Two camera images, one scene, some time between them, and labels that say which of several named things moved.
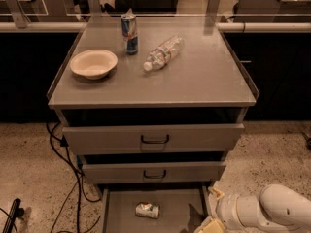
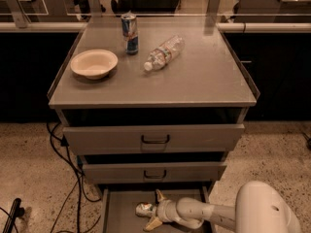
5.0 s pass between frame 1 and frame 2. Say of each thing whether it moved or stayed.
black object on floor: stayed
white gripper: moved
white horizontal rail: stayed
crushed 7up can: stayed
